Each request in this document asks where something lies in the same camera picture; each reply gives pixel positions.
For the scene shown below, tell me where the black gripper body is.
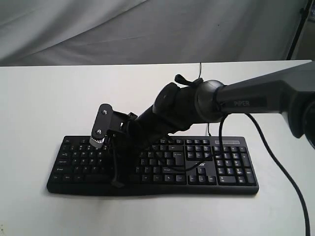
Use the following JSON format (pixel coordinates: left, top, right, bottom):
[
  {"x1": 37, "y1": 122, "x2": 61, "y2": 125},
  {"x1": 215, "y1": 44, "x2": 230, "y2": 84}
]
[{"x1": 105, "y1": 111, "x2": 160, "y2": 173}]

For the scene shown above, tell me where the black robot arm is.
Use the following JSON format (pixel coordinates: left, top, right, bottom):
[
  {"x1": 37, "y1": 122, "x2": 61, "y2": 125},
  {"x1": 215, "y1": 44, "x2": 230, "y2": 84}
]
[{"x1": 114, "y1": 62, "x2": 315, "y2": 154}]

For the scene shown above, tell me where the black acer keyboard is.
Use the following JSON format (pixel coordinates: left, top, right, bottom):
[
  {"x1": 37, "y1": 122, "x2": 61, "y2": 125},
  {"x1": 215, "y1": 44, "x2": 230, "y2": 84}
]
[{"x1": 47, "y1": 136, "x2": 259, "y2": 196}]

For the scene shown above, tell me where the grey backdrop cloth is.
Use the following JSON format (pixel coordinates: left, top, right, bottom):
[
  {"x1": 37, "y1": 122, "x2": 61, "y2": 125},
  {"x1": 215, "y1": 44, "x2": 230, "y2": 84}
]
[{"x1": 0, "y1": 0, "x2": 306, "y2": 66}]

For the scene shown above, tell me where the black tripod stand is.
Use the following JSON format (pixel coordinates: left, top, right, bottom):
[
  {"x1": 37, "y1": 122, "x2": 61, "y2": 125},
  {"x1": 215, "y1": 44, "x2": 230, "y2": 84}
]
[{"x1": 285, "y1": 0, "x2": 314, "y2": 60}]

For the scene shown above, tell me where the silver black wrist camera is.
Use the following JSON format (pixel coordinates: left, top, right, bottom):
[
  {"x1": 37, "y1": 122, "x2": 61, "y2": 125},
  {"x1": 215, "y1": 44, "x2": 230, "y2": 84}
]
[{"x1": 90, "y1": 104, "x2": 114, "y2": 149}]

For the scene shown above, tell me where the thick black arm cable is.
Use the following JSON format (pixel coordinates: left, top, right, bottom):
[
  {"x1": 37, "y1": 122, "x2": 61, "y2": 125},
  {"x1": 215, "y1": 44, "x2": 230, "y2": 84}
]
[{"x1": 157, "y1": 114, "x2": 311, "y2": 236}]

